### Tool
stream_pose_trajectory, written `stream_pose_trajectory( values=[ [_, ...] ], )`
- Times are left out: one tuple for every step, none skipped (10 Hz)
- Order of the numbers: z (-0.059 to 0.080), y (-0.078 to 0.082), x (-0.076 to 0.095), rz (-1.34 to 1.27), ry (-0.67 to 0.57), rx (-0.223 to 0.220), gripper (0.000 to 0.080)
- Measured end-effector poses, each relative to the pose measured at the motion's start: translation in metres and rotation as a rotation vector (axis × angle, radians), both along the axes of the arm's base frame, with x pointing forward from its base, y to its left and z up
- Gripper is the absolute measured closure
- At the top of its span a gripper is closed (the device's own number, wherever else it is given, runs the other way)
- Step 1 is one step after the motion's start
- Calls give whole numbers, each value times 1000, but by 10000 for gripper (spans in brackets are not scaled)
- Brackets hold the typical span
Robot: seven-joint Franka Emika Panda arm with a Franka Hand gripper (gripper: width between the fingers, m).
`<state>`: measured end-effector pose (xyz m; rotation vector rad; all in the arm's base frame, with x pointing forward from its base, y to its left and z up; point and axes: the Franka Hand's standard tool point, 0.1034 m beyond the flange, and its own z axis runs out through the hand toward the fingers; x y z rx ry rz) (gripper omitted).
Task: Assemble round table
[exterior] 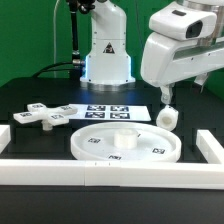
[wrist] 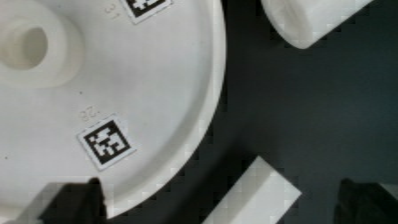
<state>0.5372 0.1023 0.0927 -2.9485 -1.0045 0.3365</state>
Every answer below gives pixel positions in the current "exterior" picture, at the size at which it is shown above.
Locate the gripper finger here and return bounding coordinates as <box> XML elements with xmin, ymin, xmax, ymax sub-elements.
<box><xmin>161</xmin><ymin>85</ymin><xmax>173</xmax><ymax>104</ymax></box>
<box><xmin>194</xmin><ymin>73</ymin><xmax>209</xmax><ymax>92</ymax></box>

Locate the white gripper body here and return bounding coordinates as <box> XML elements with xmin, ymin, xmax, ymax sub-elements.
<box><xmin>141</xmin><ymin>33</ymin><xmax>224</xmax><ymax>87</ymax></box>

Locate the white round table top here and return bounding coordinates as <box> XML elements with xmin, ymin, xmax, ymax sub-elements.
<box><xmin>71</xmin><ymin>122</ymin><xmax>182</xmax><ymax>162</ymax></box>

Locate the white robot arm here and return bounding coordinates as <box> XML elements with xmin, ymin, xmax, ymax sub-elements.
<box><xmin>80</xmin><ymin>0</ymin><xmax>224</xmax><ymax>104</ymax></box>

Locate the white right fence bar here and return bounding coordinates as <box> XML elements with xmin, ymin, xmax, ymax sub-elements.
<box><xmin>196</xmin><ymin>130</ymin><xmax>224</xmax><ymax>165</ymax></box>

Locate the white fence bar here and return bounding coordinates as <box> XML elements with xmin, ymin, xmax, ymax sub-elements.
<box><xmin>0</xmin><ymin>125</ymin><xmax>11</xmax><ymax>154</ymax></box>
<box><xmin>196</xmin><ymin>130</ymin><xmax>224</xmax><ymax>165</ymax></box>
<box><xmin>0</xmin><ymin>159</ymin><xmax>224</xmax><ymax>189</ymax></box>

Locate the white marker sheet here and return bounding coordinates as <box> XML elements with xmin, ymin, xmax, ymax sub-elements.
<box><xmin>69</xmin><ymin>104</ymin><xmax>151</xmax><ymax>121</ymax></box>

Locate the white cross-shaped table base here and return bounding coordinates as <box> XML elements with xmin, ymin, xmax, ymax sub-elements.
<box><xmin>13</xmin><ymin>103</ymin><xmax>78</xmax><ymax>131</ymax></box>

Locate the white left fence bar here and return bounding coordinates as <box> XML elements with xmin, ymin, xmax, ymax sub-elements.
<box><xmin>0</xmin><ymin>125</ymin><xmax>11</xmax><ymax>154</ymax></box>

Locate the white front fence bar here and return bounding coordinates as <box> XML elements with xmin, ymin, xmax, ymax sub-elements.
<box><xmin>0</xmin><ymin>159</ymin><xmax>224</xmax><ymax>189</ymax></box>

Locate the black camera stand pole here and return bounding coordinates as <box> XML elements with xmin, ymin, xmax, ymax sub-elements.
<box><xmin>66</xmin><ymin>0</ymin><xmax>95</xmax><ymax>80</ymax></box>

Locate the black cable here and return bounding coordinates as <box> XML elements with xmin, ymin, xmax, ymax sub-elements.
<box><xmin>31</xmin><ymin>60</ymin><xmax>86</xmax><ymax>79</ymax></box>

